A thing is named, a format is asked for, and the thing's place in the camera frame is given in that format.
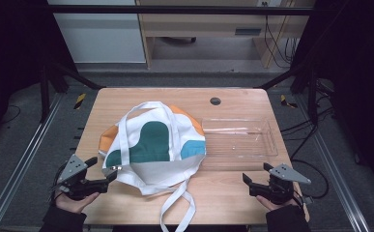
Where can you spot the clear plastic tray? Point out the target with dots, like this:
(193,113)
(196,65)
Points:
(239,141)

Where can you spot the person's left hand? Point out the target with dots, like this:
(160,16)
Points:
(71,205)

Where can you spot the white cabinet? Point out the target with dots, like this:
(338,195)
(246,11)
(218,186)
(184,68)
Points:
(100,38)

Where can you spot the white tote bag colour patches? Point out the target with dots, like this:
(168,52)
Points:
(155,145)

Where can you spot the wooden desk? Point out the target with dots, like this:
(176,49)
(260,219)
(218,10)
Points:
(207,24)

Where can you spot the aluminium floor rail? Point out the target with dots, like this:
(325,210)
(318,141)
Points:
(336,167)
(23,161)

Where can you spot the yellow black hazard tape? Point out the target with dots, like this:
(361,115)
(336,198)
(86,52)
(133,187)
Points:
(80,101)
(286,101)

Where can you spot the black metal frame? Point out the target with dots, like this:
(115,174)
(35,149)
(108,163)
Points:
(175,9)

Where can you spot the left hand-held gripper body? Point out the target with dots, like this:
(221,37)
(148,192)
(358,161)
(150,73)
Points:
(75,167)

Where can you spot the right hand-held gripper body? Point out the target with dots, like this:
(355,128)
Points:
(284,175)

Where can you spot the person's right hand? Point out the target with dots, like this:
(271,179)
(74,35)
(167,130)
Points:
(273,205)

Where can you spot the black curtain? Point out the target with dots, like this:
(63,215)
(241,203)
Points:
(10,64)
(361,80)

